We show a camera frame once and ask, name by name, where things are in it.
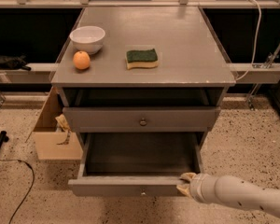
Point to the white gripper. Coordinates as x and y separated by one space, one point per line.
198 187

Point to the grey drawer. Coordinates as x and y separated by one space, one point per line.
140 119
136 164

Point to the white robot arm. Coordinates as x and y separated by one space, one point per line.
231 191

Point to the grey top drawer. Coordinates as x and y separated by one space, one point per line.
140 119

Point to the grey drawer cabinet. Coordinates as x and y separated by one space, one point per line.
159 70

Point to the open cardboard box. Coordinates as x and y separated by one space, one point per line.
51 141

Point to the green yellow sponge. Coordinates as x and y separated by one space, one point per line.
141 59

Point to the orange fruit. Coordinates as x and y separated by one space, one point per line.
81 60

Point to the white ceramic bowl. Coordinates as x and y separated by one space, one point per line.
88 38

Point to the metal rail frame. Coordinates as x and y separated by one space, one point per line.
258 72

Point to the black object on rail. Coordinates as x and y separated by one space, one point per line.
13 63

